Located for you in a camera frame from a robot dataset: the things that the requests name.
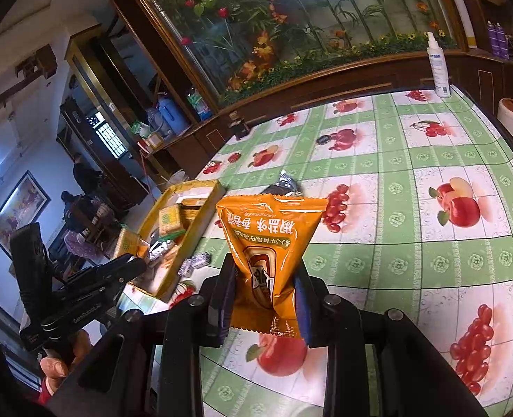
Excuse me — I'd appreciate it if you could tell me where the white spray bottle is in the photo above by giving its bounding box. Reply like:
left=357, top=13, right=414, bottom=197
left=426, top=31, right=452, bottom=98

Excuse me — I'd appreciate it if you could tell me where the large flower painting panel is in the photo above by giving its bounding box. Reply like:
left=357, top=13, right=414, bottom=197
left=117, top=0, right=459, bottom=107

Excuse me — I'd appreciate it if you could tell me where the framed wall picture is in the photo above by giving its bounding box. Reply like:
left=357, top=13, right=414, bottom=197
left=0, top=170, right=51, bottom=258

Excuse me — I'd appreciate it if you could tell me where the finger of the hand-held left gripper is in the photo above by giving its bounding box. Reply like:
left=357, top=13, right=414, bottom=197
left=71, top=284, right=126, bottom=320
left=63, top=257, right=147, bottom=296

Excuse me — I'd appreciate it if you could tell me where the green-label plastic bottle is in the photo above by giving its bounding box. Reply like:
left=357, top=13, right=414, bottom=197
left=186, top=88, right=214, bottom=121

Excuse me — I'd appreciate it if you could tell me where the small yellow-green biscuit packet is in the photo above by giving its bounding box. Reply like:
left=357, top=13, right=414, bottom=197
left=157, top=205, right=184, bottom=235

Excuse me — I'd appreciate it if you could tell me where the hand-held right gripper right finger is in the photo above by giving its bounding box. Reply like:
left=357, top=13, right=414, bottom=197
left=292, top=266, right=488, bottom=417

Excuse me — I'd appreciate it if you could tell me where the small dark jar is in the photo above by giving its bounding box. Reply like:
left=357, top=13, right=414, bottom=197
left=229, top=113, right=251, bottom=140

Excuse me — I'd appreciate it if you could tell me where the yellow cardboard box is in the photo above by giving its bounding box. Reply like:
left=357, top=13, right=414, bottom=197
left=126, top=179, right=227, bottom=302

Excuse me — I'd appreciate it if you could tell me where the pale blue thermos jug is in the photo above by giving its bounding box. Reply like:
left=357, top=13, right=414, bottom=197
left=147, top=108, right=169, bottom=140

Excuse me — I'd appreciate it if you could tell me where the silver packet with dark window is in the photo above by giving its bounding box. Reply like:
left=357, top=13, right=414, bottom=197
left=263, top=170, right=305, bottom=198

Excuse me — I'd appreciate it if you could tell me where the person's left hand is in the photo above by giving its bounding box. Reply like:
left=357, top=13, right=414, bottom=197
left=39, top=329, right=94, bottom=397

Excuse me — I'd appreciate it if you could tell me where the green fruit-print tablecloth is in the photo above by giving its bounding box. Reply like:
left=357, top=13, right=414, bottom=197
left=126, top=84, right=513, bottom=417

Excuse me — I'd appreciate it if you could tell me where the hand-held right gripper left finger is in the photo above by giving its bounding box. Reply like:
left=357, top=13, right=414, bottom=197
left=48, top=253, right=240, bottom=417

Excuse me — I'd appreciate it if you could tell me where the orange packet with picture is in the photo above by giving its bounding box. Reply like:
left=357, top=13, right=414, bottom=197
left=215, top=195, right=329, bottom=340

